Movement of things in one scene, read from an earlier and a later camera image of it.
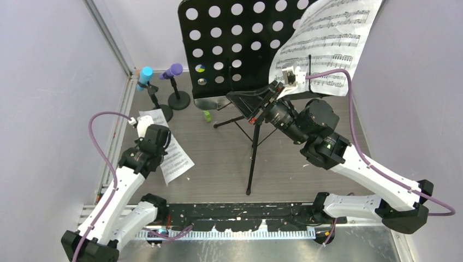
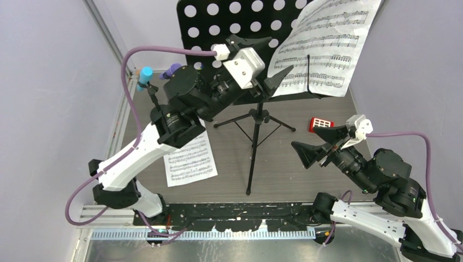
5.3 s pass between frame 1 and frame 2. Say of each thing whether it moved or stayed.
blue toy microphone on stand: stayed
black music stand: stayed
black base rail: stayed
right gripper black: moved
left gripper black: moved
